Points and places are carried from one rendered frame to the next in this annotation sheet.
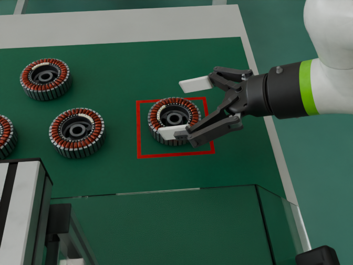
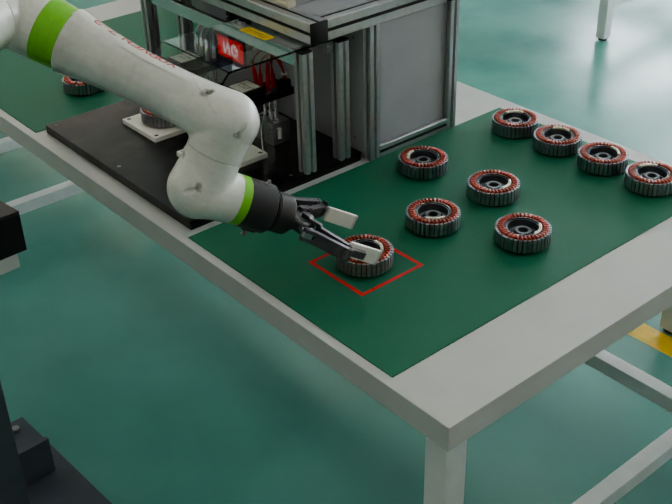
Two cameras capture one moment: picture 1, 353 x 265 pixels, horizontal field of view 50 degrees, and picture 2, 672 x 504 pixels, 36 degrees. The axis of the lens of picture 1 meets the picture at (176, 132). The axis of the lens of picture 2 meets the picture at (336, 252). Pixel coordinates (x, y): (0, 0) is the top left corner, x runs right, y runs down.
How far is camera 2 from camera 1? 2.18 m
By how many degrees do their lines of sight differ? 91
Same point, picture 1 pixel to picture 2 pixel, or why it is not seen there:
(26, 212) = (296, 18)
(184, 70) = (413, 309)
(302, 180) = not seen: outside the picture
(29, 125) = (485, 214)
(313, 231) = not seen: outside the picture
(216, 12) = (462, 398)
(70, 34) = (587, 286)
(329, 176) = not seen: outside the picture
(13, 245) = (289, 14)
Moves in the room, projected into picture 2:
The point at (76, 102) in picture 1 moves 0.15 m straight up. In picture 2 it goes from (474, 241) to (478, 175)
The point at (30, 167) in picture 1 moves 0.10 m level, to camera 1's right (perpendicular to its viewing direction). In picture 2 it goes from (310, 22) to (269, 33)
